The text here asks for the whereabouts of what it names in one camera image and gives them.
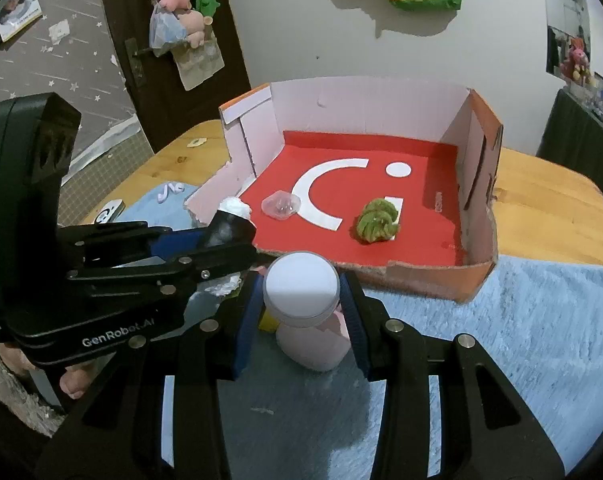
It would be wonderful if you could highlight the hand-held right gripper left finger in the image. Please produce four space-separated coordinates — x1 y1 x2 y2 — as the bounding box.
34 270 267 480

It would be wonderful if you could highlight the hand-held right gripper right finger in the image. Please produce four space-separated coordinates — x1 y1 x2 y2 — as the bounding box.
337 272 567 480

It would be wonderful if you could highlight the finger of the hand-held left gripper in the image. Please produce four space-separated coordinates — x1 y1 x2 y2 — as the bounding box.
66 242 275 297
56 220 217 267

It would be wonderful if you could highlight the black toy with white fluff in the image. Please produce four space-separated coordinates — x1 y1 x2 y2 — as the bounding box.
202 196 259 253

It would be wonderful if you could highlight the pink jar with white lid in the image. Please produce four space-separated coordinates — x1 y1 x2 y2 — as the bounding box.
262 251 352 373

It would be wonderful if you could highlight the cardboard box with red inside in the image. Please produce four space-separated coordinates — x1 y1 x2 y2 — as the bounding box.
184 76 505 305

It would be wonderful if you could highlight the person's left forearm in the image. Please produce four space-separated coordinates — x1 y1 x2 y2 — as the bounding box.
0 345 70 441

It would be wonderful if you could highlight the person's left hand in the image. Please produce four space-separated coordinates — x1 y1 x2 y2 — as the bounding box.
0 342 92 401

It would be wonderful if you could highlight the small yellow toy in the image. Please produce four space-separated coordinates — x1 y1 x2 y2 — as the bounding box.
258 307 282 333

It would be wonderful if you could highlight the small white pink clip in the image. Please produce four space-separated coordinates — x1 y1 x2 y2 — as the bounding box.
156 182 186 203

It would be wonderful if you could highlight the small white black case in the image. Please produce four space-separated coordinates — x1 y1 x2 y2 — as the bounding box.
92 200 127 226

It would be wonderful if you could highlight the clear plastic capsule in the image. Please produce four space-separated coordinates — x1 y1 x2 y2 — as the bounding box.
260 190 302 221

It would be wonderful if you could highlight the green fluffy toy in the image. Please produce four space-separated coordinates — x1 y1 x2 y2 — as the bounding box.
355 199 401 245

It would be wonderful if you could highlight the light blue fluffy mat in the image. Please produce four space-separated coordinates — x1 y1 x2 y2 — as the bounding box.
86 182 603 480

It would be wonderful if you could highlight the beige paper bag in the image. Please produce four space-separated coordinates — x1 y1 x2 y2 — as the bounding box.
174 40 226 92

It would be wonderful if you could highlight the clear plastic bag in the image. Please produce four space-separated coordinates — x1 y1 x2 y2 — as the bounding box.
149 2 190 58

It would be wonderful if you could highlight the dark brown door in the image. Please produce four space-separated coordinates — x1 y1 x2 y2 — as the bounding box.
96 0 252 153

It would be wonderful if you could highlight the dark cloth-covered table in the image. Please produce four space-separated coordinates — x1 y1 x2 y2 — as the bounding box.
535 87 603 201

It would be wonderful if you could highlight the metal door handle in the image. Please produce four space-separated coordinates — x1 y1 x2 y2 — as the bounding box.
124 37 155 86

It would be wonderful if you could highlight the wall poster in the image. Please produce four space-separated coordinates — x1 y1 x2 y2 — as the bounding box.
546 25 592 86

